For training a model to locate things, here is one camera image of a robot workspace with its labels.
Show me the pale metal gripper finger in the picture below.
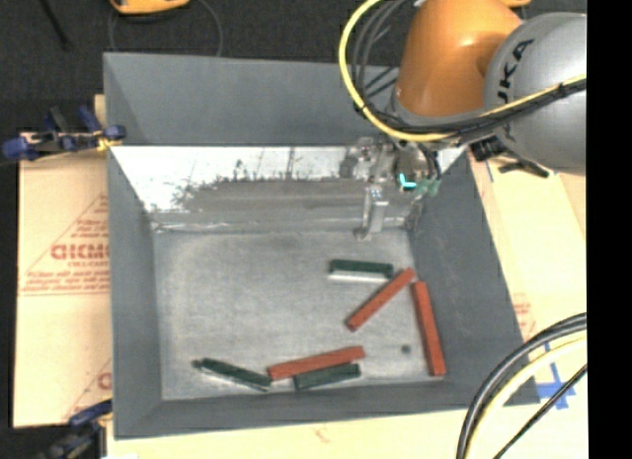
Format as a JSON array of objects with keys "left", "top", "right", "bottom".
[
  {"left": 370, "top": 188, "right": 390, "bottom": 233},
  {"left": 353, "top": 187, "right": 376, "bottom": 242}
]

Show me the dark green flat block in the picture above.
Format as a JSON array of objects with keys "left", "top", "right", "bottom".
[
  {"left": 291, "top": 362, "right": 363, "bottom": 392},
  {"left": 328, "top": 259, "right": 396, "bottom": 280},
  {"left": 192, "top": 356, "right": 274, "bottom": 393}
]

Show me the red-brown flat block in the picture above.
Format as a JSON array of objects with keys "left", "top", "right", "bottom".
[
  {"left": 410, "top": 280, "right": 448, "bottom": 378},
  {"left": 267, "top": 345, "right": 367, "bottom": 382},
  {"left": 344, "top": 268, "right": 418, "bottom": 334}
]

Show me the grey metal bin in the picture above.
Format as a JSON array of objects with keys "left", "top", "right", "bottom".
[{"left": 102, "top": 51, "right": 540, "bottom": 439}]

